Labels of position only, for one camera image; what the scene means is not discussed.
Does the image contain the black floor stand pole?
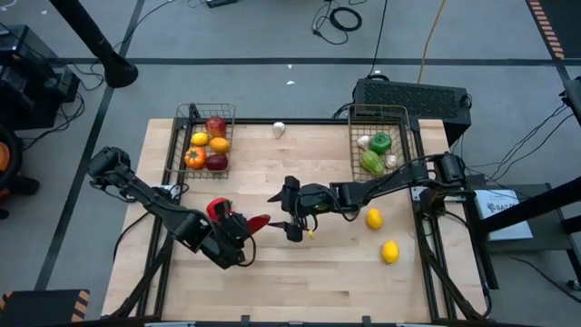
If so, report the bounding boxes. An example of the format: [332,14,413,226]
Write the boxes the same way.
[48,0,140,90]

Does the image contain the black floor equipment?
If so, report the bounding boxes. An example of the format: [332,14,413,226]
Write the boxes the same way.
[0,23,82,132]

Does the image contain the black computer tower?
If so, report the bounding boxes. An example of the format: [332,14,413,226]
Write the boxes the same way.
[352,77,473,147]

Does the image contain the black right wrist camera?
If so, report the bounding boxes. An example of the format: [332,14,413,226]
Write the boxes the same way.
[302,184,335,213]

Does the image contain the yellow hanging cable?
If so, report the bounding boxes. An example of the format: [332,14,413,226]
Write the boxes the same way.
[416,0,449,84]

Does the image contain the black mat striped edge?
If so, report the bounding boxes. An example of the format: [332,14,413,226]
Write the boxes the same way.
[525,0,581,61]
[0,288,91,327]

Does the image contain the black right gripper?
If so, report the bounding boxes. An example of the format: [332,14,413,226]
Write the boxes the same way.
[267,176,340,243]

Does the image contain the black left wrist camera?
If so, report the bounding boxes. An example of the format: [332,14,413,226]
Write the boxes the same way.
[203,243,244,270]

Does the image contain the wire mesh basket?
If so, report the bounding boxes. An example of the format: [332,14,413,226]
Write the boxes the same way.
[165,102,237,181]
[347,104,415,183]

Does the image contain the black equipment cart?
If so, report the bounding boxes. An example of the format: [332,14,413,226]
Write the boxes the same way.
[466,174,576,255]

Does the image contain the light green bell pepper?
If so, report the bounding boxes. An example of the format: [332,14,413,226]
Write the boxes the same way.
[359,149,386,177]

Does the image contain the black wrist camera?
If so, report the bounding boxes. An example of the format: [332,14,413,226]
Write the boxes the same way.
[203,243,244,270]
[302,184,335,213]

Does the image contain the red yellow apple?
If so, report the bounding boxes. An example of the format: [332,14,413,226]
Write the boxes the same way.
[204,115,228,139]

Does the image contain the black orange floor machine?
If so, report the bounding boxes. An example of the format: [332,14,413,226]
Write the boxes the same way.
[0,123,41,220]

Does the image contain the orange tomato green stem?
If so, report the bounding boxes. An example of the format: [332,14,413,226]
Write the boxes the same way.
[183,145,208,171]

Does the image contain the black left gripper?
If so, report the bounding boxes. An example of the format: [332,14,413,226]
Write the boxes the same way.
[202,203,253,251]

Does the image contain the black coiled floor cable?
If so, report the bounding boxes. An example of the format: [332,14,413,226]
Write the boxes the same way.
[327,5,364,34]

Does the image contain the white printed paper sheet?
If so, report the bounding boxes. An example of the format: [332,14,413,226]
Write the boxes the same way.
[474,188,535,242]

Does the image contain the red bell pepper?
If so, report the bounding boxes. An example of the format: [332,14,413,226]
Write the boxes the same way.
[205,196,234,220]

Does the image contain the black table frame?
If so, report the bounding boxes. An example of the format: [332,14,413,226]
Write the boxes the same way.
[102,102,494,327]

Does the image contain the thin black hanging cable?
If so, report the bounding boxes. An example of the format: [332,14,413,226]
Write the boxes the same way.
[366,0,390,78]

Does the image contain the orange citrus fruit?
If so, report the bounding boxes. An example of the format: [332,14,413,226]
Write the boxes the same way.
[209,136,231,154]

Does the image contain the dark red apple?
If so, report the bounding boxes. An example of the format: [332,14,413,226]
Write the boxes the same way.
[204,154,230,173]

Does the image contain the red chili pepper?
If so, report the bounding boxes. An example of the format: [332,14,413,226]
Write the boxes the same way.
[246,213,272,236]

